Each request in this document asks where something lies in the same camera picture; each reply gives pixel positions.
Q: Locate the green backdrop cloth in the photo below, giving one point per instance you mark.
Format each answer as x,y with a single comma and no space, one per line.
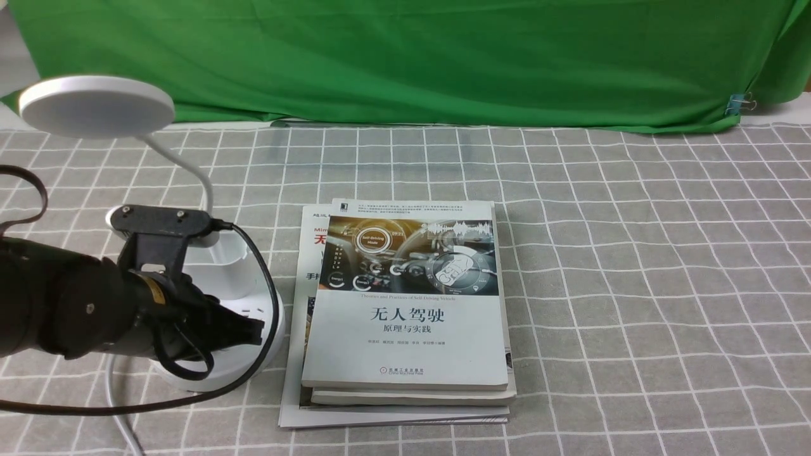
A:
633,66

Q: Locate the white desk lamp with base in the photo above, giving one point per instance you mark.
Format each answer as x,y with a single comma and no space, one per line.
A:
233,270

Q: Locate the bottom white magazine book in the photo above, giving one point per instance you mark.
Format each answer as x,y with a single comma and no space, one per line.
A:
297,410

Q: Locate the blue binder clip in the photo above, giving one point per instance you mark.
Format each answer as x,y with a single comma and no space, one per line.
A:
740,103

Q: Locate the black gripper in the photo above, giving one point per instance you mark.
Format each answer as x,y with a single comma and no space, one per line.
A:
172,322

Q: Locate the middle book under top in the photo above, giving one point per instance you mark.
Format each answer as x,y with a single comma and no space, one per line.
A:
412,398

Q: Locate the self-driving vehicle book top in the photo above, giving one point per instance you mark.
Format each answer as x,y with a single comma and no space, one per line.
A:
405,329

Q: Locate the grey checked tablecloth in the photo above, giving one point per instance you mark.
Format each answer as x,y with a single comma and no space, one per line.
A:
657,287

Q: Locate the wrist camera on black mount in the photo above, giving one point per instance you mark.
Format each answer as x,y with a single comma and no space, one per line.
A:
161,236

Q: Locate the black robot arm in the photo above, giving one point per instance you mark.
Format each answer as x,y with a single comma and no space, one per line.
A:
69,304

